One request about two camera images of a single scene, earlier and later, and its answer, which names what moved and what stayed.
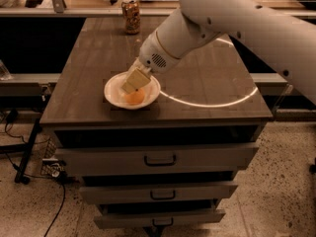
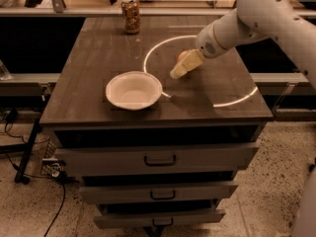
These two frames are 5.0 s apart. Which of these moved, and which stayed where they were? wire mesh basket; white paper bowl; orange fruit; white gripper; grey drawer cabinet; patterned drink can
Moved: orange fruit; white gripper
Stayed: wire mesh basket; white paper bowl; grey drawer cabinet; patterned drink can
